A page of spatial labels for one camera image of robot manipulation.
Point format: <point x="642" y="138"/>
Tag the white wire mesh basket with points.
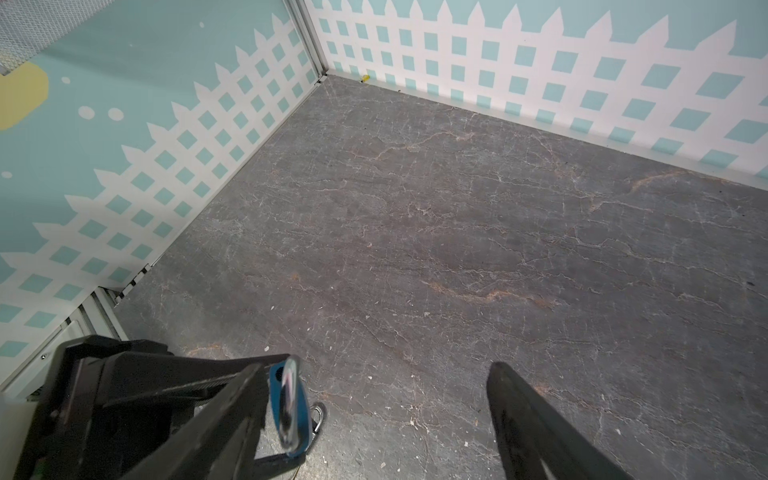
<point x="30" y="26"/>

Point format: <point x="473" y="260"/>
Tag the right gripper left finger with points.
<point x="221" y="441"/>

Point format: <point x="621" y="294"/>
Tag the blue padlock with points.
<point x="297" y="422"/>

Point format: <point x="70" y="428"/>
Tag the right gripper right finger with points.
<point x="534" y="441"/>

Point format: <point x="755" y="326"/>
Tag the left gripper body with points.
<point x="106" y="405"/>

